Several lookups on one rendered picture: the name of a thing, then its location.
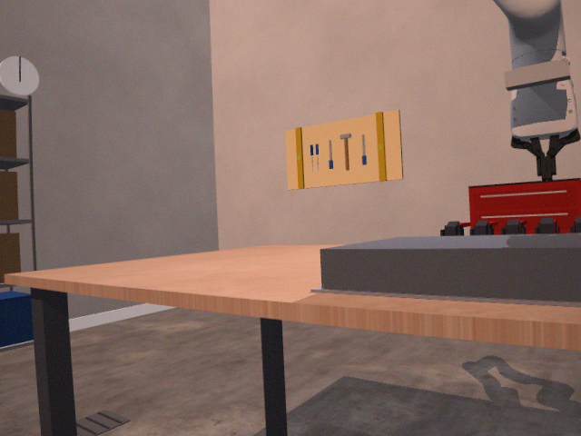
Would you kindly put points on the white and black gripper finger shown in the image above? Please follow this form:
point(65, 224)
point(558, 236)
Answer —
point(535, 149)
point(555, 145)

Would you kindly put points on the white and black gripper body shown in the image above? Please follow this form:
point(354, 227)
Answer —
point(543, 110)

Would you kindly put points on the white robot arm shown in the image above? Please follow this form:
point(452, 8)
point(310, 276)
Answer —
point(536, 34)

